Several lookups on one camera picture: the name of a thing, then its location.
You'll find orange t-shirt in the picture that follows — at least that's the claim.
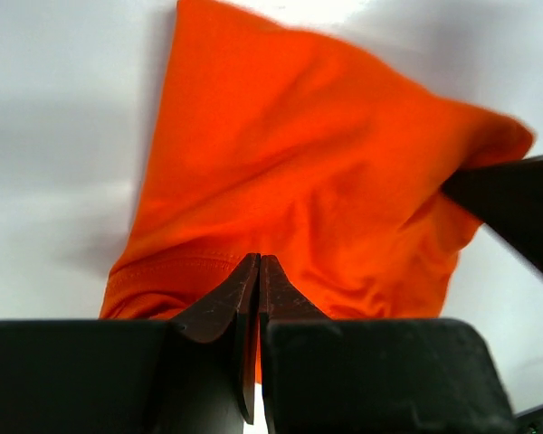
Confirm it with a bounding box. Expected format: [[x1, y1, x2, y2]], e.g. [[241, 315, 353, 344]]
[[98, 0, 536, 385]]

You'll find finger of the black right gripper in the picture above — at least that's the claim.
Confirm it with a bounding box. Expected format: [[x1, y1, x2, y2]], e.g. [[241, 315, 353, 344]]
[[442, 155, 543, 274]]

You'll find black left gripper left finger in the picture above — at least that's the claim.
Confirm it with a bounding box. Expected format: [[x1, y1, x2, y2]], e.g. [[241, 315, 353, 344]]
[[0, 254, 261, 433]]

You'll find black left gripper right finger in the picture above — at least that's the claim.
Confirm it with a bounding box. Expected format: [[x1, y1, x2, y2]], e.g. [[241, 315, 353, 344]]
[[259, 256, 516, 433]]

